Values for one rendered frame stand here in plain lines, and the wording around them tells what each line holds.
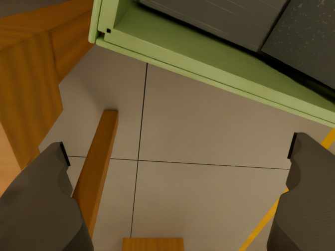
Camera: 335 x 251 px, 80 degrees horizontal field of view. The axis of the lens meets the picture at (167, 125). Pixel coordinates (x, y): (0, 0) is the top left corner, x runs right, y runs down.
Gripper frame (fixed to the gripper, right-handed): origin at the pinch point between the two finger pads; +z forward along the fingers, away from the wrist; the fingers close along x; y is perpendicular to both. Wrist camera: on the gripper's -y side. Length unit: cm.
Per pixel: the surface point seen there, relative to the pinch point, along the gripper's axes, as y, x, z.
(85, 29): -4.9, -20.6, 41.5
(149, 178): 107, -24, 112
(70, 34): -4.6, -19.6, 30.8
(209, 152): 84, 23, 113
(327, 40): -3.6, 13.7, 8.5
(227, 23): -5.3, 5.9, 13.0
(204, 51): -3.8, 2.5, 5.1
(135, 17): -6.4, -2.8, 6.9
